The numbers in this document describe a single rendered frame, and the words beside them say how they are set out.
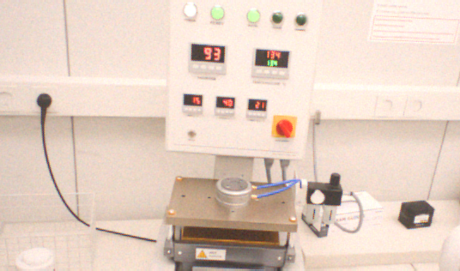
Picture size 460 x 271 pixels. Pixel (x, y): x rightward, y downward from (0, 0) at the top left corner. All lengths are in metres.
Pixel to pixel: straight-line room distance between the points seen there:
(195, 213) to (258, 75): 0.33
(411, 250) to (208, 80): 0.85
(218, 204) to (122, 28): 0.63
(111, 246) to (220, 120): 0.60
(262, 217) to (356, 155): 0.78
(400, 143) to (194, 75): 0.90
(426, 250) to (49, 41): 1.23
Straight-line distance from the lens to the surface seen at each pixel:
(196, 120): 1.27
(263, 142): 1.29
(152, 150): 1.72
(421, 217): 1.84
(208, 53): 1.21
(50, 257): 1.42
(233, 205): 1.17
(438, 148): 1.99
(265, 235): 1.19
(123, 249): 1.68
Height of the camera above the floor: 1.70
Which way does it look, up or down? 26 degrees down
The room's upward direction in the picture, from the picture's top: 6 degrees clockwise
